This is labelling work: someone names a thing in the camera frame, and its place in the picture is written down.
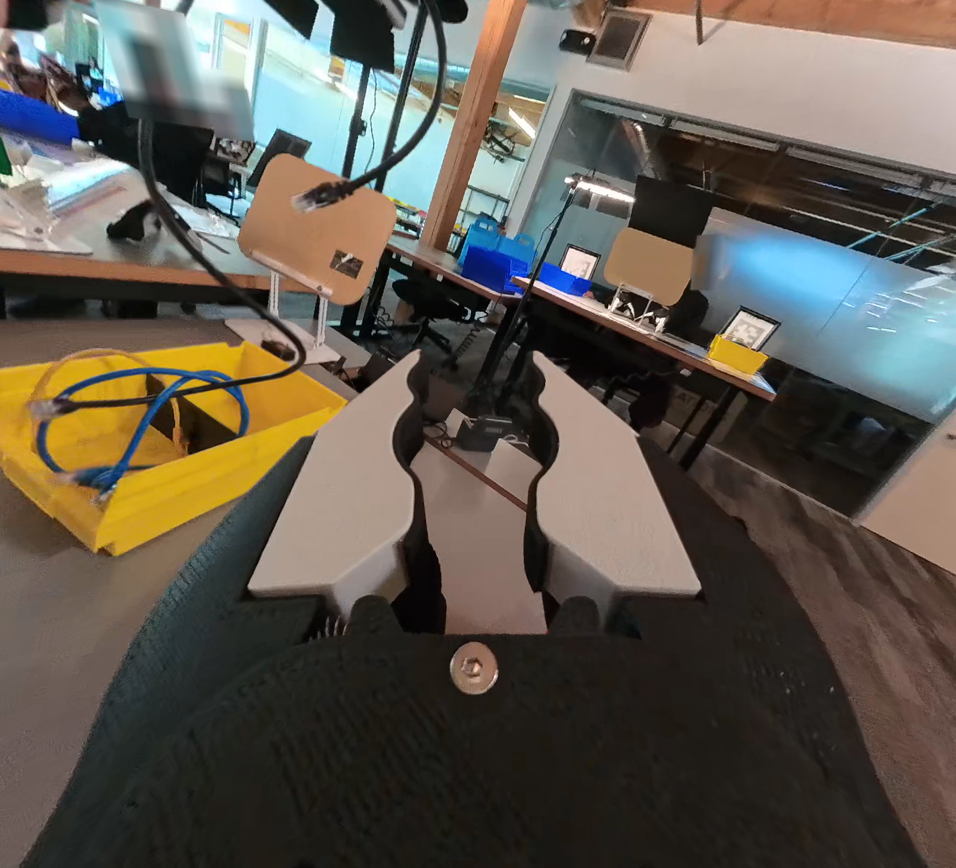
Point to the black wall camera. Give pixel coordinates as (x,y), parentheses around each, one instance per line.
(576,40)

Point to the wall vent grille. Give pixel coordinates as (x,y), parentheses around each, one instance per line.
(618,39)

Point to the large yellow bin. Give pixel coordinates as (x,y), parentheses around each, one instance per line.
(149,509)

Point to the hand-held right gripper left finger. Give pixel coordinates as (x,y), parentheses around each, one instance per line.
(340,509)

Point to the long blue bin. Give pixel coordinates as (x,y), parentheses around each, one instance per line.
(37,115)

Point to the tan board on clear stand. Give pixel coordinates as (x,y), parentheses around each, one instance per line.
(646,263)

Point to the black office chair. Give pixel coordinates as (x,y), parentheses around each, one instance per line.
(429,300)

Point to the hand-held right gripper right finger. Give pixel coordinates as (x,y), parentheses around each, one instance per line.
(612,509)

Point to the small yellow bin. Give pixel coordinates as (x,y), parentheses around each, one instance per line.
(736,354)

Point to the tan board on white stand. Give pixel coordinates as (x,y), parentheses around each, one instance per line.
(314,240)

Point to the black battery charger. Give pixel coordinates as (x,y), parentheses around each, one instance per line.
(485,435)

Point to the wooden post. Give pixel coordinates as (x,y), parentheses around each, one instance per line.
(478,98)

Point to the framed tag print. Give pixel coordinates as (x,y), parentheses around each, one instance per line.
(751,329)
(580,263)

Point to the black flat panel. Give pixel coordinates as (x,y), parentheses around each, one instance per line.
(672,207)

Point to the shallow blue bin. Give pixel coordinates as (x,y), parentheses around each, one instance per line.
(564,279)

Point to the clear plastic sheet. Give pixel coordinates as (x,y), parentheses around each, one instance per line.
(67,192)

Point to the wood-edged table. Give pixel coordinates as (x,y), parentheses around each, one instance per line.
(672,345)
(448,269)
(112,263)

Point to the black monitor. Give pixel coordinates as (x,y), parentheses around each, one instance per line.
(280,155)

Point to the light bar on black stand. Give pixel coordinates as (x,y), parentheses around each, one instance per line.
(597,186)

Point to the black device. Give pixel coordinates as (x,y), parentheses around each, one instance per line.
(134,222)

